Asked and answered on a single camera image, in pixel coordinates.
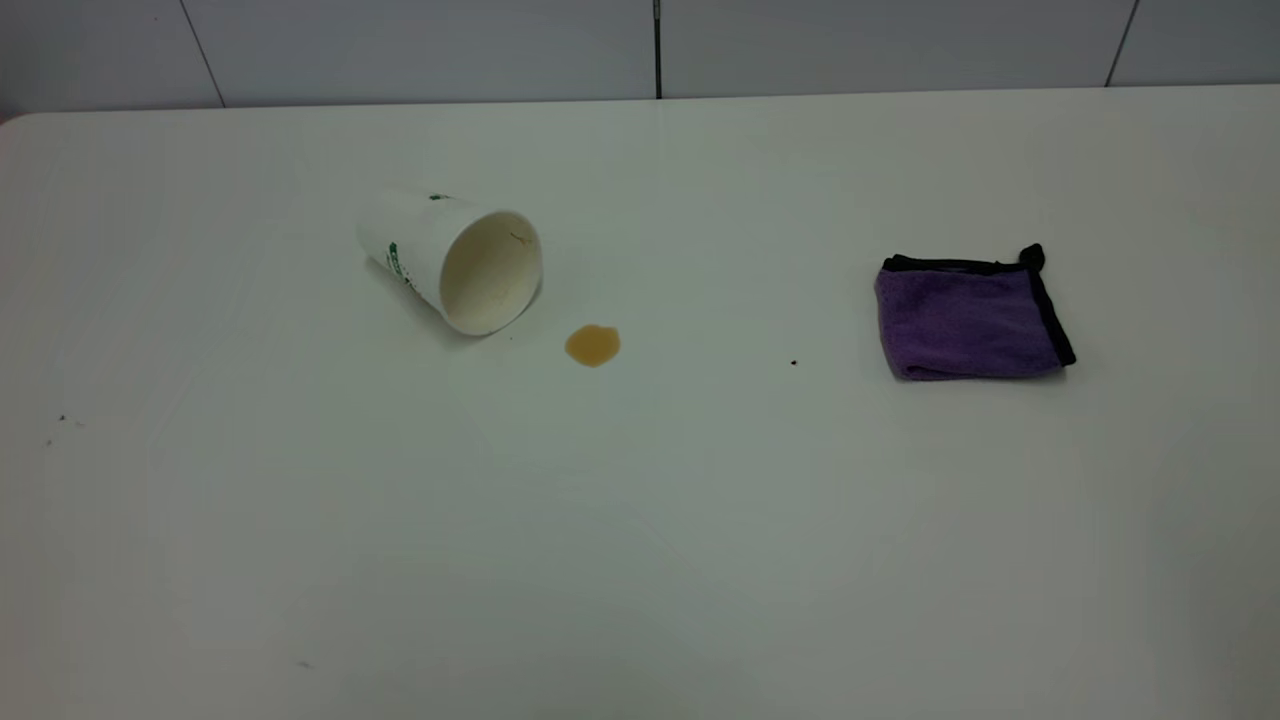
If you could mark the brown liquid spill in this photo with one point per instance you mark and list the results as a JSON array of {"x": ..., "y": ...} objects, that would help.
[{"x": 592, "y": 345}]

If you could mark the purple cloth with black trim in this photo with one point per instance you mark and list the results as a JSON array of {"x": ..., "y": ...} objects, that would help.
[{"x": 960, "y": 325}]

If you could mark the white paper coffee cup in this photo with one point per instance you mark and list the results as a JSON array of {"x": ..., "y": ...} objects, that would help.
[{"x": 425, "y": 240}]

